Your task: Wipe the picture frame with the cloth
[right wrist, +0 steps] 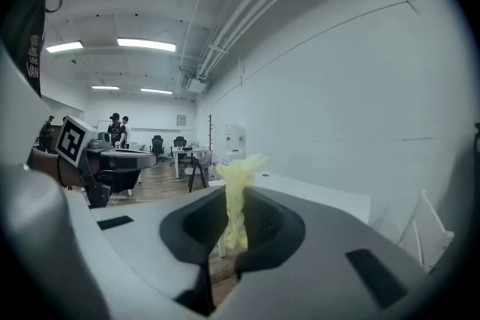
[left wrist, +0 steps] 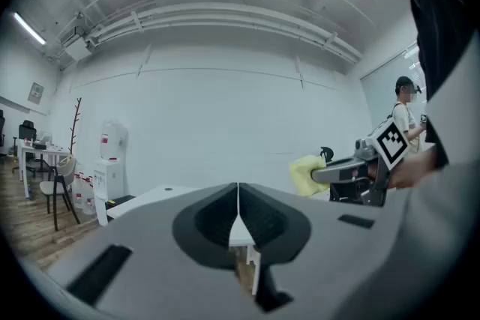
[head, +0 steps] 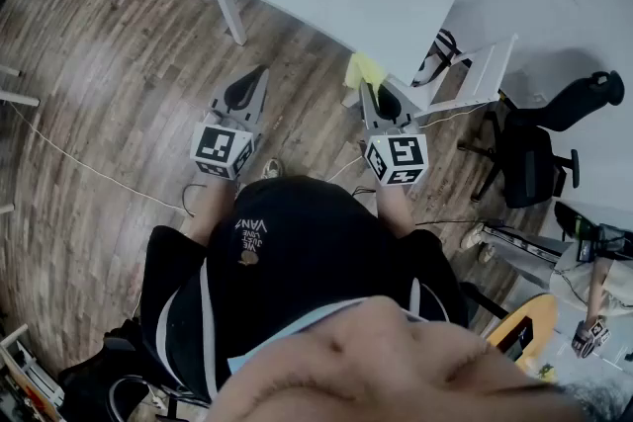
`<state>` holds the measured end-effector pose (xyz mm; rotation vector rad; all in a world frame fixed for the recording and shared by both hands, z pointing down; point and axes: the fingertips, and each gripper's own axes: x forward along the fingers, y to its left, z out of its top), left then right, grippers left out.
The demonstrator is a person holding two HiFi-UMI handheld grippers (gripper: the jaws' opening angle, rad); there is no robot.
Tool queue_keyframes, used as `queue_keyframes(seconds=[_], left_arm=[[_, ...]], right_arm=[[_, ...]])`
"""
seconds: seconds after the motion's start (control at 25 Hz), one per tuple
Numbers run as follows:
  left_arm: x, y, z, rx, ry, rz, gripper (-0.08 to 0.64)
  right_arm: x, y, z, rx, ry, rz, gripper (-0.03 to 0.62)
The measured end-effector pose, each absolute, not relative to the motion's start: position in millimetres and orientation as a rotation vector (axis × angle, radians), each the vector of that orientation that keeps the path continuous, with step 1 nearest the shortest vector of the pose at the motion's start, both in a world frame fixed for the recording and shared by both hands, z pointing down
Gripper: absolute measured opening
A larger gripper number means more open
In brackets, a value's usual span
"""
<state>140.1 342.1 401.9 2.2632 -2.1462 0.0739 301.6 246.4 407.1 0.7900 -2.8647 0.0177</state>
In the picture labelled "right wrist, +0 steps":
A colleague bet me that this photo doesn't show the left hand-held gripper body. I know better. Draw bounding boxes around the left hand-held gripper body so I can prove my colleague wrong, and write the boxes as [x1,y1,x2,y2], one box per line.
[55,115,113,209]

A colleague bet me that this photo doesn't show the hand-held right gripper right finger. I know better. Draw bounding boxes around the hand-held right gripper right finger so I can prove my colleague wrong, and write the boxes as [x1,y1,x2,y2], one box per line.
[209,186,431,320]

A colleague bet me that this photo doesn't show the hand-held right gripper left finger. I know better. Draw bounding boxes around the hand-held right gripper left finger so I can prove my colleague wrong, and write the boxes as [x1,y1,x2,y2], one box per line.
[65,185,227,320]

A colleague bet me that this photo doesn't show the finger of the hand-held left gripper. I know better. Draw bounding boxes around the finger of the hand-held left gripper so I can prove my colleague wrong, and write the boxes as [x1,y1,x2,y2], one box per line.
[97,148,158,196]

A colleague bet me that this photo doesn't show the yellow cloth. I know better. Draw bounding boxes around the yellow cloth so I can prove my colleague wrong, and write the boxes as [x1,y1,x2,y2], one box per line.
[216,154,270,251]

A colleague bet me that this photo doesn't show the person's left forearm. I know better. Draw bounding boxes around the person's left forearm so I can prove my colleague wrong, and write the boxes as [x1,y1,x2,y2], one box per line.
[28,148,88,189]

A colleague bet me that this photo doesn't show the black office chair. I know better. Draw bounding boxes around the black office chair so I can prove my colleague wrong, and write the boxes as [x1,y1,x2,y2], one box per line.
[149,135,167,163]
[172,136,188,158]

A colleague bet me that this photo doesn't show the white office desk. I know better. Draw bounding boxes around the white office desk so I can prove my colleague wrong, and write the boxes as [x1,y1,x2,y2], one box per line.
[170,145,211,179]

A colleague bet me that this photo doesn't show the white chair with black legs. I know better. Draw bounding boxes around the white chair with black legs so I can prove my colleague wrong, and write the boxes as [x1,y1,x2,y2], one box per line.
[183,151,213,194]

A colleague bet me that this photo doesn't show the white table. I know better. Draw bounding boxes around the white table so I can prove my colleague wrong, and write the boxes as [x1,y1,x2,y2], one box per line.
[208,170,372,259]

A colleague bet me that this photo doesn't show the white water dispenser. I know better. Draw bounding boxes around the white water dispenser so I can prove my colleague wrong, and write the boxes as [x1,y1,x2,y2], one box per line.
[223,124,247,166]

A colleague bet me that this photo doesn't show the person's black t-shirt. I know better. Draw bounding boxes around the person's black t-shirt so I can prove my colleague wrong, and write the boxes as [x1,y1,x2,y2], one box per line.
[0,0,49,98]

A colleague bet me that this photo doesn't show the white slatted chair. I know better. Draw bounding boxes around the white slatted chair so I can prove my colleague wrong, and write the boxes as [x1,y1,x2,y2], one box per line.
[396,189,456,273]

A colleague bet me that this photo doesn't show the white ceiling pipes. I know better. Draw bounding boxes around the white ceiling pipes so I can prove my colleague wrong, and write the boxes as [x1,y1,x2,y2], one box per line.
[178,0,380,84]

